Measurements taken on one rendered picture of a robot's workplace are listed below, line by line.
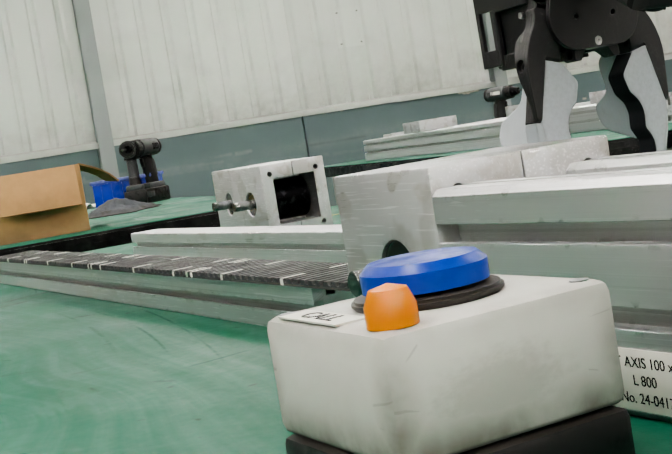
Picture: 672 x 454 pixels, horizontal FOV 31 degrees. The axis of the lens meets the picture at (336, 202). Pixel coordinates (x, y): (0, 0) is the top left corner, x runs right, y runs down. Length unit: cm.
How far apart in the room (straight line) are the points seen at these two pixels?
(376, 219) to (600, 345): 22
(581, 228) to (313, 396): 14
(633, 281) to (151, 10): 1150
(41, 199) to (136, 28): 916
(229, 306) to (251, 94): 1120
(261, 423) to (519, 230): 14
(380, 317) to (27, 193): 240
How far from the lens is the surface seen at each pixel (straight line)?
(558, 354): 35
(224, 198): 168
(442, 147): 424
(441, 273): 35
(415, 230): 53
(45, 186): 272
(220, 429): 52
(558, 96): 77
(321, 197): 153
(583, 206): 43
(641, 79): 82
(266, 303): 79
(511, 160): 54
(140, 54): 1180
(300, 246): 118
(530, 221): 46
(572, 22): 78
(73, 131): 1164
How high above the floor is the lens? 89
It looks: 3 degrees down
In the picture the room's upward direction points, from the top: 9 degrees counter-clockwise
